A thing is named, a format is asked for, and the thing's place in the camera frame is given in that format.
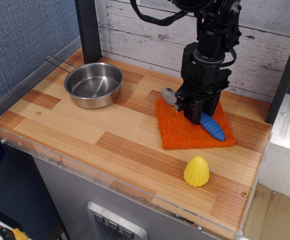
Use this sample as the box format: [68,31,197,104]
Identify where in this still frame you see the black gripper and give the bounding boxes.
[176,42,231,125]

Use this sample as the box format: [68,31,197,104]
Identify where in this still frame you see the blue handled metal spoon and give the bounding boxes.
[161,87,225,141]

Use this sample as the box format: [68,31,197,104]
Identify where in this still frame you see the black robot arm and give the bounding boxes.
[130,0,242,125]

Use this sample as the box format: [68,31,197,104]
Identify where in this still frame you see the orange knitted cloth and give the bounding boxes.
[155,97,236,150]

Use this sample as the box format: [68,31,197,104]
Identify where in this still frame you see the yellow toy corn piece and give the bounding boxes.
[183,156,209,187]

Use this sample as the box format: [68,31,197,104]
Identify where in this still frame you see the small steel pot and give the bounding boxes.
[46,56,123,109]

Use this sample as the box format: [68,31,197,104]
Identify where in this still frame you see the silver button control panel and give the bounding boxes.
[87,201,149,240]

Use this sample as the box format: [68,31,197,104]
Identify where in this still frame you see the clear acrylic table guard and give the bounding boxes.
[0,118,271,240]

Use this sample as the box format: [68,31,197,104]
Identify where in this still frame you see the yellow object bottom left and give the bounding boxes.
[11,228,30,240]

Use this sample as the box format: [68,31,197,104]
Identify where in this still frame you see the dark vertical post right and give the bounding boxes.
[265,54,290,124]

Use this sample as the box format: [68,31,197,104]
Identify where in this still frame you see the dark vertical post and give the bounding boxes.
[75,0,102,64]
[265,54,290,124]

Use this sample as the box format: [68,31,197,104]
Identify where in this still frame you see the dark vertical post left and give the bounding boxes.
[75,0,102,64]

